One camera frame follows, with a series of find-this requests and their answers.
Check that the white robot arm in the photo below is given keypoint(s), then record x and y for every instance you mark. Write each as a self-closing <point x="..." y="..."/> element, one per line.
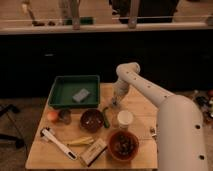
<point x="179" y="124"/>

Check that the orange fruit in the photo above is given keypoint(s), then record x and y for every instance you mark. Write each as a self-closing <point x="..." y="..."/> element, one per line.
<point x="53" y="116"/>

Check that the orange bowl with contents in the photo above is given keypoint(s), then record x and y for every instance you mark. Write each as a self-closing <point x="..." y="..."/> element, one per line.
<point x="122" y="146"/>

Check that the metal can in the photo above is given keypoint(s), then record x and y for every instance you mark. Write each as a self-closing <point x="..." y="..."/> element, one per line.
<point x="65" y="116"/>

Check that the green plastic tray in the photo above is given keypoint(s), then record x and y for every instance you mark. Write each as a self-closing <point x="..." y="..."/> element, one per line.
<point x="65" y="88"/>

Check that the grey sponge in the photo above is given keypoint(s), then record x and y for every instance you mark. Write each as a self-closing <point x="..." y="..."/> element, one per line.
<point x="81" y="95"/>

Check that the white handled utensil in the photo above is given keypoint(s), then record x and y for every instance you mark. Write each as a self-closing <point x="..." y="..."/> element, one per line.
<point x="45" y="132"/>

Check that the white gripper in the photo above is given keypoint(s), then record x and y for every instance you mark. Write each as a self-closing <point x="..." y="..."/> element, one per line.
<point x="121" y="88"/>

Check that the purple bowl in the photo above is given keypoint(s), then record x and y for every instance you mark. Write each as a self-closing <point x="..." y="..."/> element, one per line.
<point x="91" y="120"/>

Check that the yellow banana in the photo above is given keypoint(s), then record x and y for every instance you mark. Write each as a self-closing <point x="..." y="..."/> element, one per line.
<point x="81" y="141"/>

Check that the small cardboard box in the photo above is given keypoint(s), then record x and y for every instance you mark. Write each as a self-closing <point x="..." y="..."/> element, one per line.
<point x="93" y="152"/>

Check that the white cup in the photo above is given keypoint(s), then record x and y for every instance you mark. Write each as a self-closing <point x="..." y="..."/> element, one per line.
<point x="125" y="119"/>

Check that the green cucumber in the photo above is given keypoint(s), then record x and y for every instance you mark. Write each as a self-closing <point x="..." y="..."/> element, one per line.
<point x="106" y="121"/>

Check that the wooden table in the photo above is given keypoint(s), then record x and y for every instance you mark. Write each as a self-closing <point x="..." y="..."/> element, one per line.
<point x="45" y="155"/>

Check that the silver fork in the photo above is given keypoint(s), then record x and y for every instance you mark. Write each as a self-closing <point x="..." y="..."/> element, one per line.
<point x="153" y="133"/>

